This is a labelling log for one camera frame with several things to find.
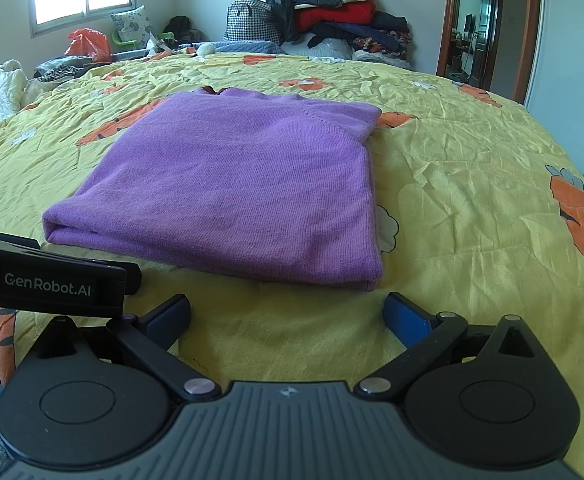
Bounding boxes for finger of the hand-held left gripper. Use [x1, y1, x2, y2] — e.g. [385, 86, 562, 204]
[39, 249, 143, 296]

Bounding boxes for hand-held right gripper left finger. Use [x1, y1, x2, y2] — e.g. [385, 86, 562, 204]
[36, 294, 223, 403]

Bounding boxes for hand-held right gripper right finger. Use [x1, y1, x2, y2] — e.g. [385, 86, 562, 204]
[354, 292, 548, 403]

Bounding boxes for purple sweater red collar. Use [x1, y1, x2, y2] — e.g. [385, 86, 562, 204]
[42, 87, 385, 292]

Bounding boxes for dark patterned clothes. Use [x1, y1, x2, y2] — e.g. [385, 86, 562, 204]
[34, 55, 93, 84]

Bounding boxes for pile of folded clothes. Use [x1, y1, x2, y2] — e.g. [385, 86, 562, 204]
[254, 0, 415, 69]

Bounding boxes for yellow carrot print bedspread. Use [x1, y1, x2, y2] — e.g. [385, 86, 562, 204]
[0, 52, 584, 466]

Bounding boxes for white quilted jacket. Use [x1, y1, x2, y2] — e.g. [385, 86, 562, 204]
[0, 59, 33, 124]

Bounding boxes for orange plastic bag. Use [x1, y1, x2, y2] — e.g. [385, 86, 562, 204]
[66, 28, 113, 64]

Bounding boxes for green plastic chair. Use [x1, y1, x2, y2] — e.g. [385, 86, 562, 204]
[112, 30, 179, 54]

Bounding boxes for black backpack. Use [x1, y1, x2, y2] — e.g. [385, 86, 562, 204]
[163, 16, 195, 44]

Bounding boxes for blue quilted blanket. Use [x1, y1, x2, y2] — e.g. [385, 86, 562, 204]
[179, 39, 289, 57]

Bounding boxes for floral grey pillow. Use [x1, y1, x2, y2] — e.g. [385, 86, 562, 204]
[110, 5, 153, 44]

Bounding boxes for black white checkered bag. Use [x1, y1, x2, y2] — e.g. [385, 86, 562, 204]
[223, 0, 285, 44]

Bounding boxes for white wardrobe door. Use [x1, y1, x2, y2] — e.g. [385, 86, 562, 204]
[524, 0, 584, 187]

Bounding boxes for brown wooden door frame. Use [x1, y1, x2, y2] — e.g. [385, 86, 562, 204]
[436, 0, 544, 107]

